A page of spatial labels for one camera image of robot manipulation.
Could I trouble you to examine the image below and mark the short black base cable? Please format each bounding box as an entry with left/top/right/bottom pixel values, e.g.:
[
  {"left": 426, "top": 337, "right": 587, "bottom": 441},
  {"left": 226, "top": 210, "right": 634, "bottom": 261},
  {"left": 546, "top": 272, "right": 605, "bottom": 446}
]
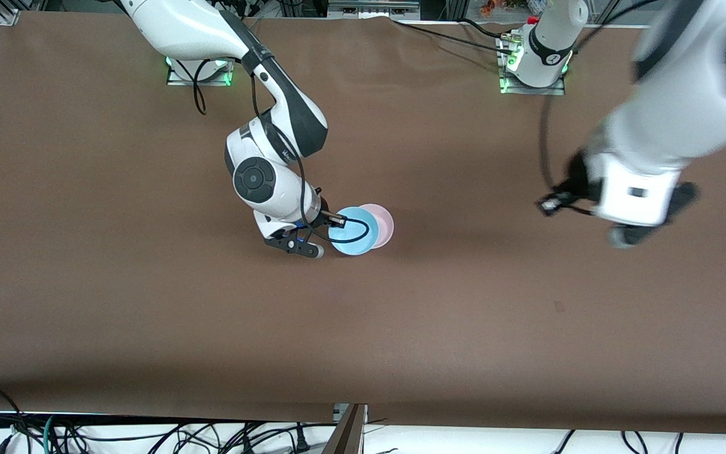
[{"left": 461, "top": 17, "right": 518, "bottom": 40}]

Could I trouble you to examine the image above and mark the long black base cable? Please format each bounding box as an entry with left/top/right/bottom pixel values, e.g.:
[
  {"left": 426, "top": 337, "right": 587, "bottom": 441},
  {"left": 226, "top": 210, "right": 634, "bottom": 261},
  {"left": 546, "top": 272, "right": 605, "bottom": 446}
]
[{"left": 390, "top": 19, "right": 515, "bottom": 54}]

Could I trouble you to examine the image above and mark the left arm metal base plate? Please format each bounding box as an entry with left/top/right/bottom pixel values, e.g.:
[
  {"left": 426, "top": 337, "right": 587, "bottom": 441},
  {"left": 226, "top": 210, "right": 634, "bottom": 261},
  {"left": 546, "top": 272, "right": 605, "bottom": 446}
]
[{"left": 497, "top": 35, "right": 568, "bottom": 96}]

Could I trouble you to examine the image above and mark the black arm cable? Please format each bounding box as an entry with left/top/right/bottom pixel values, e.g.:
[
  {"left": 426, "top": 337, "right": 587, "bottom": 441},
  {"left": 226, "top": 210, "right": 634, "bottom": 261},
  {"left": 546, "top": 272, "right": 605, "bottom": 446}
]
[
  {"left": 538, "top": 0, "right": 647, "bottom": 199},
  {"left": 192, "top": 57, "right": 373, "bottom": 245}
]

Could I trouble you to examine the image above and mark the grey power strip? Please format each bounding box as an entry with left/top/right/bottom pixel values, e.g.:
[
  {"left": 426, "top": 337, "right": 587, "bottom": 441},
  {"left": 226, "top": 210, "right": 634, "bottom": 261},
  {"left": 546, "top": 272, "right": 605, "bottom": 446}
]
[{"left": 327, "top": 0, "right": 422, "bottom": 16}]

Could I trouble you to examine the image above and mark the blue bowl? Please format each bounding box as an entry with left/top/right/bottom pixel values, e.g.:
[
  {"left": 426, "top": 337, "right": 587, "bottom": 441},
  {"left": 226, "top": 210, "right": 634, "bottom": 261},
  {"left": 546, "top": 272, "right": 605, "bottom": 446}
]
[{"left": 327, "top": 206, "right": 381, "bottom": 256}]

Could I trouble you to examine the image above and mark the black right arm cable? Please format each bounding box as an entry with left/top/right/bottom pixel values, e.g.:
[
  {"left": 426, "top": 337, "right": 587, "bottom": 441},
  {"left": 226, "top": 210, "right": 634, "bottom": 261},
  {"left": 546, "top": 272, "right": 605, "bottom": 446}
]
[{"left": 192, "top": 57, "right": 373, "bottom": 245}]

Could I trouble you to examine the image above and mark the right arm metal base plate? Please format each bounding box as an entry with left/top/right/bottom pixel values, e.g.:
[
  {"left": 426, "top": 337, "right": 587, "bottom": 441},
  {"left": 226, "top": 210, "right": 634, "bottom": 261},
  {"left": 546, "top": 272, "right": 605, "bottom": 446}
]
[{"left": 166, "top": 57, "right": 236, "bottom": 87}]

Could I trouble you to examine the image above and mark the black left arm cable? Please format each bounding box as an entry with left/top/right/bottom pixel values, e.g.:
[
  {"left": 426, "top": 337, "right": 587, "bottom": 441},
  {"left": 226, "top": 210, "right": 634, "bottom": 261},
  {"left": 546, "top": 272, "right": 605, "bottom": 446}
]
[{"left": 538, "top": 0, "right": 647, "bottom": 199}]

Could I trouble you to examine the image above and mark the looped black floor cable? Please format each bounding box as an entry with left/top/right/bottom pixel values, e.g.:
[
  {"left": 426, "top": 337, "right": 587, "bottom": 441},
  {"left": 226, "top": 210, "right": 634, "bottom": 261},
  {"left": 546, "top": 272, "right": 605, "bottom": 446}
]
[{"left": 620, "top": 430, "right": 648, "bottom": 454}]

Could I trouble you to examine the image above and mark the brown table beam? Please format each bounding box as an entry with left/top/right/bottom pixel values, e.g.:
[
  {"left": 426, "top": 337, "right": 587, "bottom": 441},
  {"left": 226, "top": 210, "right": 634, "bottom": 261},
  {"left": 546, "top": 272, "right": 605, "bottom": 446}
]
[{"left": 322, "top": 404, "right": 367, "bottom": 454}]

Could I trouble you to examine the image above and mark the pink bowl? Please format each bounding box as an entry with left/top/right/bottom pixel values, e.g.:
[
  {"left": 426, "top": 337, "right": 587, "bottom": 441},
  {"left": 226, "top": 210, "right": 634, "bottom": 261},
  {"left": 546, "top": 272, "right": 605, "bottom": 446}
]
[{"left": 359, "top": 203, "right": 395, "bottom": 248}]

